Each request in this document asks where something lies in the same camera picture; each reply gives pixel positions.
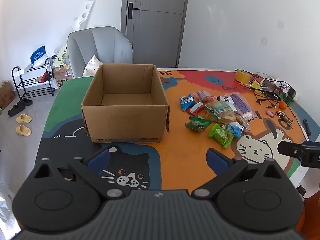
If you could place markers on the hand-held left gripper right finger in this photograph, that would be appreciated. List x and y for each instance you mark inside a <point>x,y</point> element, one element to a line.
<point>217,161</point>

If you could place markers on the black shoe rack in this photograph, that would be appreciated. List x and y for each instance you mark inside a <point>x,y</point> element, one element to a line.
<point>32,81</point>

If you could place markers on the green cartoon bag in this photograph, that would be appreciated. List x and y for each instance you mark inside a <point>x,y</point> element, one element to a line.
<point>60,58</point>

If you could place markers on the yellow plastic bag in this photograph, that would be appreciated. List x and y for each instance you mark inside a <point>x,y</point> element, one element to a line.
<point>256,84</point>

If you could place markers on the yellow tape roll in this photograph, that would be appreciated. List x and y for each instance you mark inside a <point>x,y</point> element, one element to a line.
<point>242,78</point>

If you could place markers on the black charger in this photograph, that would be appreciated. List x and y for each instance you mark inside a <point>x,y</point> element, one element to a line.
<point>291,93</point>

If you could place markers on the yellow slipper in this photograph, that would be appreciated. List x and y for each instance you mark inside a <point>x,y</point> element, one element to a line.
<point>23,130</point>
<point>24,118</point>

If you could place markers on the grey chair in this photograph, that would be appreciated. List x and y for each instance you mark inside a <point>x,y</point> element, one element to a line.
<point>107,45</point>

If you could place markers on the tangerine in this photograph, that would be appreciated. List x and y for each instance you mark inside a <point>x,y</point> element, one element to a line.
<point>282,104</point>

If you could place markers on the grey door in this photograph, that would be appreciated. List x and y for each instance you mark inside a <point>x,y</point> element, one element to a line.
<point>155,35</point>

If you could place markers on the white cake packet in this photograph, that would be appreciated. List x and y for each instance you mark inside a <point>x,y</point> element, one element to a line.
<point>226,99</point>

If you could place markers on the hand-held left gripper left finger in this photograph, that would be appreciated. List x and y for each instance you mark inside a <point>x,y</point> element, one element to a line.
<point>98,160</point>

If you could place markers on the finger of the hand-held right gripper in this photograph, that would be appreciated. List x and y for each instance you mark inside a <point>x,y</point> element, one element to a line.
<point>288,149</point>

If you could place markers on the pile of snack packets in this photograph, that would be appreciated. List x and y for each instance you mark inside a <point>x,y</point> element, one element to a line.
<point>220,115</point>

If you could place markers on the black slipper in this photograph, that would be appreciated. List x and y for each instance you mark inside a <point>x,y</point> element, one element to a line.
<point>15,110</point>
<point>25,102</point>

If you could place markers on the blue plastic bag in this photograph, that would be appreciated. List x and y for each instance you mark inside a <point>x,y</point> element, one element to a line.
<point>38,53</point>

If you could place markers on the white patterned pillow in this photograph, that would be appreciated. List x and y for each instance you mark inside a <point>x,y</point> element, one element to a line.
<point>92,66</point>

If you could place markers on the red item on rack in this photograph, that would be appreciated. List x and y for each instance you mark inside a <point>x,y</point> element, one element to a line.
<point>44,77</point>

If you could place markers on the white foam board with holes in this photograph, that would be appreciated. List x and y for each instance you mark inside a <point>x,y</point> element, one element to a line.
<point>84,12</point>

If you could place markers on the silver plastic bag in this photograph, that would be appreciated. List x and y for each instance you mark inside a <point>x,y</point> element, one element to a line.
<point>6,215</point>

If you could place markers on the small brown cardboard box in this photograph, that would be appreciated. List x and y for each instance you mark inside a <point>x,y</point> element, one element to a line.
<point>6,95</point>

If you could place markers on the printed cardboard box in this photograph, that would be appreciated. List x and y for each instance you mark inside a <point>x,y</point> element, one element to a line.
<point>61,80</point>

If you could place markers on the bunch of keys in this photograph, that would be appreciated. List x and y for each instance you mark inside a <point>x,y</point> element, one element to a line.
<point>283,118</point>

